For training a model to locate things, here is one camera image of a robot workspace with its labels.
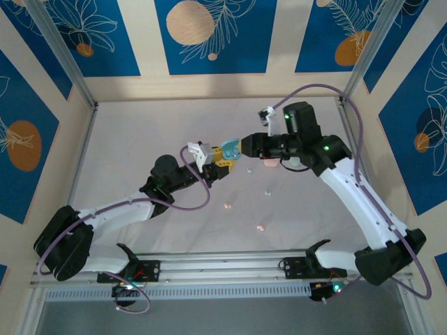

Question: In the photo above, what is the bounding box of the blue earbud charging case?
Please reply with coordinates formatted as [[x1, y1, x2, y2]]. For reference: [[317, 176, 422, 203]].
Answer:
[[221, 138, 244, 162]]

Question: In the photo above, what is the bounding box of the aluminium side rail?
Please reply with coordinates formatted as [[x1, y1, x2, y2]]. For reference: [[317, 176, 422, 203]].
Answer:
[[337, 99, 422, 335], [19, 104, 101, 335]]

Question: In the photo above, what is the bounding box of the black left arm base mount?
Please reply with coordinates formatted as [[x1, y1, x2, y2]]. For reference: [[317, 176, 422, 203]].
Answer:
[[96, 242, 162, 284]]

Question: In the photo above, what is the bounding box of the aluminium frame post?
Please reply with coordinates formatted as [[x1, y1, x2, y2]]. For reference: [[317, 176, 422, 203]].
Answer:
[[338, 0, 409, 104], [26, 0, 99, 111]]

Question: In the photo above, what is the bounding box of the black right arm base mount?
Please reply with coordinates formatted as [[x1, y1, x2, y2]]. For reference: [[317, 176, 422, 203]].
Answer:
[[278, 239, 349, 281]]

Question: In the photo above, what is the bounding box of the grey slotted cable duct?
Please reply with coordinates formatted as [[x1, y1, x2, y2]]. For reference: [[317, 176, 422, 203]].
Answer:
[[45, 283, 312, 302]]

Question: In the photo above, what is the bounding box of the purple cable white plug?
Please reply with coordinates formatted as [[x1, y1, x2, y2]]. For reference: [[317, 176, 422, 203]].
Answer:
[[104, 274, 153, 314]]

